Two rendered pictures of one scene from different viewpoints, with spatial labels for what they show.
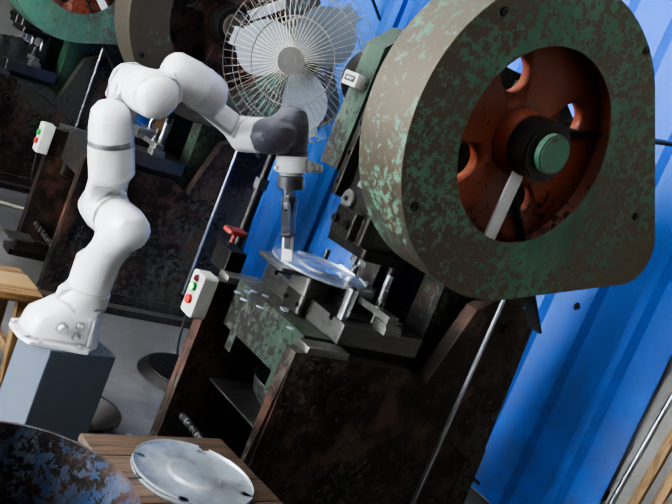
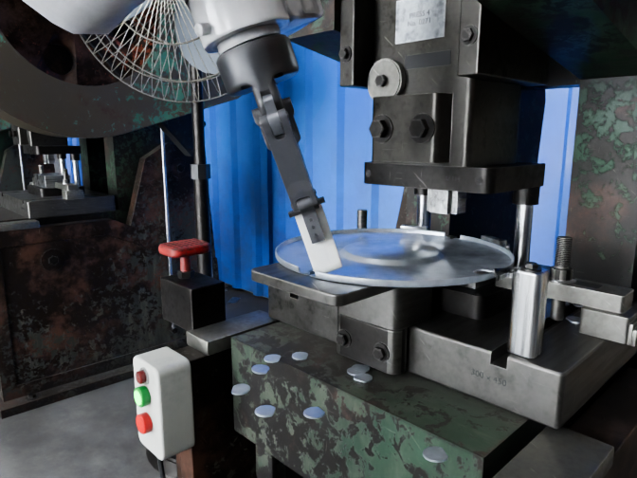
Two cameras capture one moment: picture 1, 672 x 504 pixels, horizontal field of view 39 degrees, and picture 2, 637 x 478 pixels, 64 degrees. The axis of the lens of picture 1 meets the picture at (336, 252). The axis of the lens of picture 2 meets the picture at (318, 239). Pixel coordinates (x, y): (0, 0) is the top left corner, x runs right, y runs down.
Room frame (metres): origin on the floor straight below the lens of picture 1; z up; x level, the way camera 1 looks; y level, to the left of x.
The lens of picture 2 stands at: (2.04, 0.18, 0.93)
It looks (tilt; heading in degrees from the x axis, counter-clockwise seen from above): 11 degrees down; 354
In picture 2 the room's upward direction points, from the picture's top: straight up
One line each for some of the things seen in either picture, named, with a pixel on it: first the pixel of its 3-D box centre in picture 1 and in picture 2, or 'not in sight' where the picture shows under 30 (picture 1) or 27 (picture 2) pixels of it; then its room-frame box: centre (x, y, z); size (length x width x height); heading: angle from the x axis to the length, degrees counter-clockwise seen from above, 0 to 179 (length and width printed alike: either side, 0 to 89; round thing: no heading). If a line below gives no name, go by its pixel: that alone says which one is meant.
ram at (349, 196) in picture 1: (375, 193); (439, 46); (2.71, -0.04, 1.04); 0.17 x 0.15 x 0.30; 128
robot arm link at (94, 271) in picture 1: (111, 248); not in sight; (2.25, 0.52, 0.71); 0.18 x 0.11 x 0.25; 44
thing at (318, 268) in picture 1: (319, 268); (391, 251); (2.65, 0.03, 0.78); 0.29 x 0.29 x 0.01
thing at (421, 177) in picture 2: (364, 252); (451, 182); (2.74, -0.08, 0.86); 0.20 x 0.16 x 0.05; 38
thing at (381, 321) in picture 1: (381, 308); (568, 280); (2.60, -0.18, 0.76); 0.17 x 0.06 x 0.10; 38
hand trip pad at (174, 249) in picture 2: (232, 240); (185, 266); (2.85, 0.31, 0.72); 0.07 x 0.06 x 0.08; 128
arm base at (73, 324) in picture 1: (64, 311); not in sight; (2.24, 0.57, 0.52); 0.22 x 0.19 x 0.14; 133
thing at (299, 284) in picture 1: (298, 286); (366, 310); (2.63, 0.06, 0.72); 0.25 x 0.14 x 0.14; 128
